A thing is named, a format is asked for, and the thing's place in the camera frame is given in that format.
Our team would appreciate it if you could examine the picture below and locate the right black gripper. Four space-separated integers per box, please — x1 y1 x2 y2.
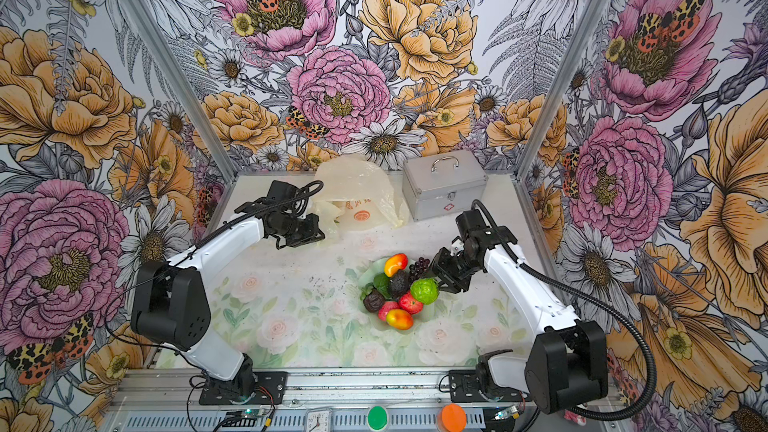
421 247 484 295

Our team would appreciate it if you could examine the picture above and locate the translucent plastic bag orange print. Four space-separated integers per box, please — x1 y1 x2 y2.
310 154 410 241

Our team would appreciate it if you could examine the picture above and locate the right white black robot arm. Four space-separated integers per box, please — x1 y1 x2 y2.
430 201 609 414

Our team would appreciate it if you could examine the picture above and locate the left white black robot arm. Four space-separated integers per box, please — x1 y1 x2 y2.
130 180 325 404

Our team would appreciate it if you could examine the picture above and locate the dark purple grape bunch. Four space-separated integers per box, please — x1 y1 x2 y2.
408 257 430 282

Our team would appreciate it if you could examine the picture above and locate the dark avocado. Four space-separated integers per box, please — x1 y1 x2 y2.
388 270 411 300

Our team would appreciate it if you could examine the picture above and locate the red yellow mango upper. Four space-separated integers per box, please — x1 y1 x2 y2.
384 253 409 278

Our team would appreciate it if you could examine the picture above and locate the red yellow mango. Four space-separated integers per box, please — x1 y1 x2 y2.
386 309 414 331
384 253 409 278

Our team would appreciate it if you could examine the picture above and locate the green leaf fruit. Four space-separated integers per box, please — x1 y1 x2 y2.
373 273 392 299

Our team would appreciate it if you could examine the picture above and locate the pink red peach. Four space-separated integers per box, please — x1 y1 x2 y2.
377 301 399 322

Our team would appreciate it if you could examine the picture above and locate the red yellow mango lower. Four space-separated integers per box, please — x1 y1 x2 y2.
386 309 414 331

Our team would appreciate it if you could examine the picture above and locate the light green wavy plate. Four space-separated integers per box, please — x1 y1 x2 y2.
358 257 437 333

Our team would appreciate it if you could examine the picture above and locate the dark brown mangosteen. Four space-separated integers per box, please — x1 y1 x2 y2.
362 289 387 313

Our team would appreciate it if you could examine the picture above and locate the silver metal first aid case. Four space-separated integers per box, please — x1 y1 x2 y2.
402 150 488 221

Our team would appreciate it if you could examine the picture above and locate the orange round button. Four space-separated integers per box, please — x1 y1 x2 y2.
436 403 468 432

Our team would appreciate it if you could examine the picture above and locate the green round button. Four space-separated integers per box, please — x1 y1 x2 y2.
366 406 389 432

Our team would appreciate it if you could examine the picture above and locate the small white clock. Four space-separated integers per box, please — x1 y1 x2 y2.
304 409 333 432

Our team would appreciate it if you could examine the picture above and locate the pink small toy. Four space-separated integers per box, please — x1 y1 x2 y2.
564 410 587 427

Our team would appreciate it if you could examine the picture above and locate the right black corrugated cable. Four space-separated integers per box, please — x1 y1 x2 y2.
470 199 658 432

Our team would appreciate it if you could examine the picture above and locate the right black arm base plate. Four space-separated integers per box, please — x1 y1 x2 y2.
445 369 525 403

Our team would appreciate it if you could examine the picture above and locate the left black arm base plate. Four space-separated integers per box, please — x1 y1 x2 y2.
198 371 288 406

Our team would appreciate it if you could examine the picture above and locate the aluminium front rail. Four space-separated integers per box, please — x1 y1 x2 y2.
107 365 619 410

